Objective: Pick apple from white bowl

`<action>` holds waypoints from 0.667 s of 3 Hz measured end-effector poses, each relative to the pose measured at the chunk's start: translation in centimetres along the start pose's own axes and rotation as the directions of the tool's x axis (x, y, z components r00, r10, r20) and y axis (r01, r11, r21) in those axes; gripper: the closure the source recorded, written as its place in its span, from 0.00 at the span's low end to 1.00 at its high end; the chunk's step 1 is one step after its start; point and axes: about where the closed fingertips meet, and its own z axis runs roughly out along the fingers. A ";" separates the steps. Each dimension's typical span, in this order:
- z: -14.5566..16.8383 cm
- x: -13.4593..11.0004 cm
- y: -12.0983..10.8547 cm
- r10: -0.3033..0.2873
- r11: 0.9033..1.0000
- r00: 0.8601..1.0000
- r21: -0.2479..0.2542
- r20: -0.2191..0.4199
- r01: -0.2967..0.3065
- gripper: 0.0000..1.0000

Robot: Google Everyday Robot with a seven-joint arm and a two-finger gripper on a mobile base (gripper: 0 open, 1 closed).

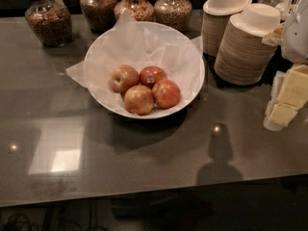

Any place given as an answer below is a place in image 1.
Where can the yellow-red apple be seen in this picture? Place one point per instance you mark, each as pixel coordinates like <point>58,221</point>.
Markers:
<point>139,100</point>
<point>123,77</point>

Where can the glass cereal jar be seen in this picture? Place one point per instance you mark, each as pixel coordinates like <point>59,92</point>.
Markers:
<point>141,10</point>
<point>174,13</point>
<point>99,14</point>
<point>50,20</point>

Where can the red apple with sticker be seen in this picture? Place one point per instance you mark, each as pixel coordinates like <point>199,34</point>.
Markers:
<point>150,75</point>

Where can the right red apple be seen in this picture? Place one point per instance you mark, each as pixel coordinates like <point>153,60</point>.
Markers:
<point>166,93</point>

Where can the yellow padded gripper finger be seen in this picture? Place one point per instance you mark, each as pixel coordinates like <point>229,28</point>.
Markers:
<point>274,38</point>
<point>289,93</point>

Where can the white bowl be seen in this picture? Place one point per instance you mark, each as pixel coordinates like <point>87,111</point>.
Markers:
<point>112,101</point>

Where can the white paper liner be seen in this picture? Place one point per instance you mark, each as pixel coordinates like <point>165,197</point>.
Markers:
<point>140,44</point>

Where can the left glass cereal jar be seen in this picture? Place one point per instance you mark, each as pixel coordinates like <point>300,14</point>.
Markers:
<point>50,20</point>

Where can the left yellow-red apple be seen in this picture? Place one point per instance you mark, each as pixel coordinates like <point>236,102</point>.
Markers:
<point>123,77</point>

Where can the front yellow-red apple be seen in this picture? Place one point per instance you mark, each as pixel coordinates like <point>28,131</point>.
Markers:
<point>139,100</point>

